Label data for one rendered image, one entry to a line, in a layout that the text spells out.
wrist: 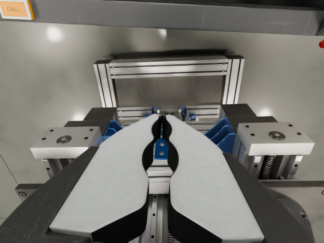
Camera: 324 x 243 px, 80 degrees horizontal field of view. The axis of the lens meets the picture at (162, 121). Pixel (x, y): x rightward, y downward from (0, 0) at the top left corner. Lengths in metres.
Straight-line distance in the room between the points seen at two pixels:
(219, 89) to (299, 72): 0.62
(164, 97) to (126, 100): 0.25
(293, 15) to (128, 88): 0.96
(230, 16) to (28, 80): 1.53
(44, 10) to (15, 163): 1.98
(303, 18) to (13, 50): 1.59
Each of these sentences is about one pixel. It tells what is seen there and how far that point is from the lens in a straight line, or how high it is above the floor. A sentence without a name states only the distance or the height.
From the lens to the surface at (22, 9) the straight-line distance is 0.45.
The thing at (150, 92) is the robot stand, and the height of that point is 0.21.
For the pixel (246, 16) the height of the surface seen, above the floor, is 0.95.
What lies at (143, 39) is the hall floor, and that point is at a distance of 1.36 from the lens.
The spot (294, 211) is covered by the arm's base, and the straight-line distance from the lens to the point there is 0.54.
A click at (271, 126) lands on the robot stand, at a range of 0.55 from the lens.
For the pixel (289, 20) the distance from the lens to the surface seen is 0.44.
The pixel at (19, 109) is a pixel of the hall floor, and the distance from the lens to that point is 1.90.
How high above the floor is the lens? 1.34
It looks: 59 degrees down
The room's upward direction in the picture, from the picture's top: 177 degrees counter-clockwise
